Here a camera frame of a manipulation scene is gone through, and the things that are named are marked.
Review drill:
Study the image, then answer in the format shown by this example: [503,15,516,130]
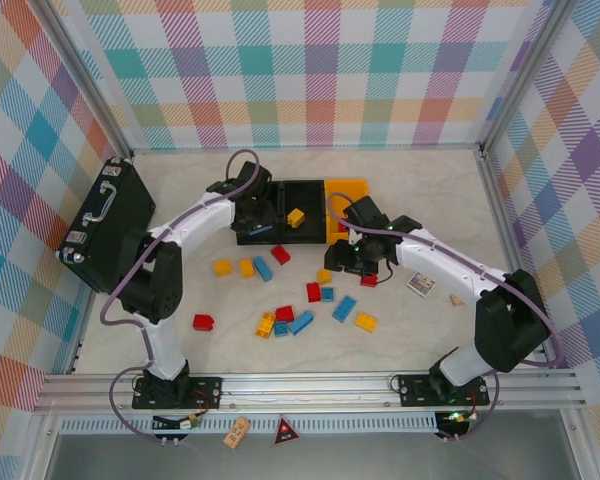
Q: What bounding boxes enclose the red black triangle badge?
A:
[272,414,301,445]

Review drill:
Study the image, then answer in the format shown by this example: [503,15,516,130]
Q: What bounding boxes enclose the wooden tag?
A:
[223,418,251,450]

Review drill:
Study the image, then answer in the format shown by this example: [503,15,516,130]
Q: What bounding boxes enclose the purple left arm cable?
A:
[101,148,261,442]

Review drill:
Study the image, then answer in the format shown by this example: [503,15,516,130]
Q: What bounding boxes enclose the aluminium side rail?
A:
[63,287,95,375]
[477,147,554,371]

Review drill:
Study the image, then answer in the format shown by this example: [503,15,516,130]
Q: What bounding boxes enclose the black two-compartment bin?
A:
[234,178,329,247]

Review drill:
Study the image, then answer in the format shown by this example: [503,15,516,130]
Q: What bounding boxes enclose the small picture card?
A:
[407,272,436,299]

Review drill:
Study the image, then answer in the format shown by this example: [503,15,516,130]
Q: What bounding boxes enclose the slotted grey cable duct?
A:
[59,417,439,436]

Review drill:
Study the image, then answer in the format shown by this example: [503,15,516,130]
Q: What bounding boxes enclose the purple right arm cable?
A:
[326,192,565,444]

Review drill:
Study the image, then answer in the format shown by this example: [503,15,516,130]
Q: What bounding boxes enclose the aluminium frame post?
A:
[38,0,134,159]
[478,0,581,159]

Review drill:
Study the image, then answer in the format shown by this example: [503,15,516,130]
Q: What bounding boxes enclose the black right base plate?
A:
[397,373,491,407]

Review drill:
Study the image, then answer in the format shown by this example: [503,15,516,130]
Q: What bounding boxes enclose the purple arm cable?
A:
[326,192,565,444]
[101,148,261,442]

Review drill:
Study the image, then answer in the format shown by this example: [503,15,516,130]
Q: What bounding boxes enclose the black carrying case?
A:
[54,156,157,296]

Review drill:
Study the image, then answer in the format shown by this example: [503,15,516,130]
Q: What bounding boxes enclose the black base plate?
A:
[397,373,491,407]
[132,375,224,411]

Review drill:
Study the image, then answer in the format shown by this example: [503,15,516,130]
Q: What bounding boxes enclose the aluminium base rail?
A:
[33,370,587,415]

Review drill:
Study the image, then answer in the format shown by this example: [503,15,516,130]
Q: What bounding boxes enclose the aluminium rear bar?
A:
[129,144,484,154]

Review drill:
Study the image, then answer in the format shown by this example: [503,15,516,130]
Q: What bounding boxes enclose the yellow plastic bin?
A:
[324,178,372,247]

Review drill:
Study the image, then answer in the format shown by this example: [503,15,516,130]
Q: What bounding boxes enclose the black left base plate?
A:
[132,375,224,411]

